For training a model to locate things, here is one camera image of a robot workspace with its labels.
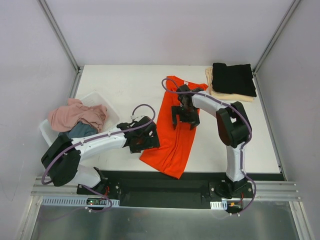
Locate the right aluminium frame post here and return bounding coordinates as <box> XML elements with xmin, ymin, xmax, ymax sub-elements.
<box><xmin>251</xmin><ymin>0</ymin><xmax>302</xmax><ymax>75</ymax></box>

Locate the aluminium frame post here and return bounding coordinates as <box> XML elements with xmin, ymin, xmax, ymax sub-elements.
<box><xmin>37</xmin><ymin>0</ymin><xmax>85</xmax><ymax>73</ymax></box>
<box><xmin>251</xmin><ymin>0</ymin><xmax>302</xmax><ymax>75</ymax></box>

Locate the left white cable duct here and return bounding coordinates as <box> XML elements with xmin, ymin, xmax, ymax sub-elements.
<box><xmin>41</xmin><ymin>196</ymin><xmax>120</xmax><ymax>208</ymax></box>

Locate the folded beige t shirt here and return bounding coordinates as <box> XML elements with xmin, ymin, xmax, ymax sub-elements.
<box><xmin>204</xmin><ymin>67</ymin><xmax>255</xmax><ymax>103</ymax></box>

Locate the white cable duct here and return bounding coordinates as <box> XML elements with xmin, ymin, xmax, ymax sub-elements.
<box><xmin>41</xmin><ymin>196</ymin><xmax>120</xmax><ymax>208</ymax></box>
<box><xmin>210</xmin><ymin>200</ymin><xmax>228</xmax><ymax>211</ymax></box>

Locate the white plastic basket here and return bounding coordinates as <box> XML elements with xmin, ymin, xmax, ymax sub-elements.
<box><xmin>39</xmin><ymin>91</ymin><xmax>120</xmax><ymax>146</ymax></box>

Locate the blue grey t shirt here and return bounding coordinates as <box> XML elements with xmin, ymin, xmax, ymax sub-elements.
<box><xmin>58</xmin><ymin>122</ymin><xmax>98</xmax><ymax>139</ymax></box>

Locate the left aluminium frame post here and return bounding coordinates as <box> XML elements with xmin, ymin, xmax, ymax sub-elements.
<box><xmin>37</xmin><ymin>0</ymin><xmax>85</xmax><ymax>73</ymax></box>

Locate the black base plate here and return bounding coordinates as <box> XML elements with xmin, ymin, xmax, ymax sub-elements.
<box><xmin>76</xmin><ymin>169</ymin><xmax>262</xmax><ymax>208</ymax></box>

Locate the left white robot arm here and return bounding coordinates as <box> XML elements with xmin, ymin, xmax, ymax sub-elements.
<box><xmin>41</xmin><ymin>116</ymin><xmax>160</xmax><ymax>195</ymax></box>

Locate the orange t shirt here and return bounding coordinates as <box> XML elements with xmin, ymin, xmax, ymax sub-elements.
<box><xmin>139</xmin><ymin>91</ymin><xmax>196</xmax><ymax>179</ymax></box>

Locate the folded black t shirt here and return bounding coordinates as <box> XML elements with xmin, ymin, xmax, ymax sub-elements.
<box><xmin>211</xmin><ymin>62</ymin><xmax>257</xmax><ymax>98</ymax></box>

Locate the right white cable duct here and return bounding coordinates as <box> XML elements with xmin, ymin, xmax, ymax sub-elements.
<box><xmin>210</xmin><ymin>200</ymin><xmax>228</xmax><ymax>211</ymax></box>

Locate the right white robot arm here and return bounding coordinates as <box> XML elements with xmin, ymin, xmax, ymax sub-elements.
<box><xmin>171</xmin><ymin>84</ymin><xmax>252</xmax><ymax>198</ymax></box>

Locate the pink t shirt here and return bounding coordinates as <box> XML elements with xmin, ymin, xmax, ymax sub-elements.
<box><xmin>47</xmin><ymin>98</ymin><xmax>108</xmax><ymax>133</ymax></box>

